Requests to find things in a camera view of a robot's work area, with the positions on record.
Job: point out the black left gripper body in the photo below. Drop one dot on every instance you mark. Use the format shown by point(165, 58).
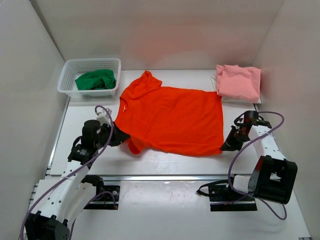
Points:
point(104, 137)

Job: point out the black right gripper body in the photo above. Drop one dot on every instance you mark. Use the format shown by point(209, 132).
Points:
point(236, 135)

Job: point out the orange t shirt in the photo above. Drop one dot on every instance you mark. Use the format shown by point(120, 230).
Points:
point(174, 120)

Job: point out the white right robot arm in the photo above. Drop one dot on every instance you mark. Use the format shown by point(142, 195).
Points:
point(273, 176)

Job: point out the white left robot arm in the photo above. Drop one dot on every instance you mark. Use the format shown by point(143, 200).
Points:
point(52, 216)

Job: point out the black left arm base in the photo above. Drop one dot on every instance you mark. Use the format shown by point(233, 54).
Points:
point(106, 196)

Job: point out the folded pink t shirt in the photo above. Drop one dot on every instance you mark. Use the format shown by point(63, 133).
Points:
point(241, 83)

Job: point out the green t shirt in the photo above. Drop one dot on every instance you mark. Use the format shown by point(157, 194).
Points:
point(102, 79)

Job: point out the white plastic basket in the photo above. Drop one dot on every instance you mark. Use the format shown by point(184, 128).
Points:
point(74, 68)

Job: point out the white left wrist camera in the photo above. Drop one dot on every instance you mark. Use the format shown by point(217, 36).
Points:
point(103, 116)

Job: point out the aluminium table rail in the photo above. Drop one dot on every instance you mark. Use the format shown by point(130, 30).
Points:
point(164, 178)

